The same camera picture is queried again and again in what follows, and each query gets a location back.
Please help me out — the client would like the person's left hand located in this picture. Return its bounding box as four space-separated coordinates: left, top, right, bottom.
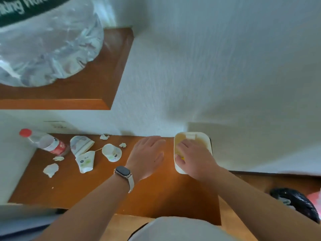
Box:
125 136 166 183

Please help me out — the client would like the black bin bag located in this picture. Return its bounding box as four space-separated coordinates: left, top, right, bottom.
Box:
270 188 321 224

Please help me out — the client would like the white food container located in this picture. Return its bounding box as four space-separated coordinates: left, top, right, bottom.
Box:
174 132 213 175

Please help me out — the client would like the person's right forearm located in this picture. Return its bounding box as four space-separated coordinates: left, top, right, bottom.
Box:
207 167 321 241

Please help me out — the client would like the smartwatch with white band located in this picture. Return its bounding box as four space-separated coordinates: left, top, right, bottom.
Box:
114 166 135 193

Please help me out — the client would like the pink plastic object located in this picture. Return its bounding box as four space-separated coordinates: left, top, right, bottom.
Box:
306 189 321 212

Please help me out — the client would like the plastic bottle with red cap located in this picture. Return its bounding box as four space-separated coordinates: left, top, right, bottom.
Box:
19 128 71 156

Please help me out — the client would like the person's right hand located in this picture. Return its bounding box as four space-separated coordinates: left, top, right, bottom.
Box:
175 140 222 183

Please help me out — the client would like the flattened flower print paper cup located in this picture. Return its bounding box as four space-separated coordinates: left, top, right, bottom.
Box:
75 151 96 174

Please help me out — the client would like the crushed white paper cup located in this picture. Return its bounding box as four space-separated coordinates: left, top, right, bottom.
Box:
70 135 95 157

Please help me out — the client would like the large white paper scrap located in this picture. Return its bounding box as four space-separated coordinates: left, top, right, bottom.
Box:
43 163 60 178

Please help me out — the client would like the person's white shirt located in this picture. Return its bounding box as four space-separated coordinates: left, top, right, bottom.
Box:
127 216 242 241

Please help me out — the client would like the brown wooden wall shelf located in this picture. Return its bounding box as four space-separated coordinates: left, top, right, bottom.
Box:
0 27 134 110

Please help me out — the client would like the person's left forearm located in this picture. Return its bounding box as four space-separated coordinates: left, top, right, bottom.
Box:
35 174 131 241

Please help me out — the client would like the grey furniture edge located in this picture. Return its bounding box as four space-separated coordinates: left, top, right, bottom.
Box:
0 203 69 241

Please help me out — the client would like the large clear water jug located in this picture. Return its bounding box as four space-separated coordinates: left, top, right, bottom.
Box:
0 0 105 88

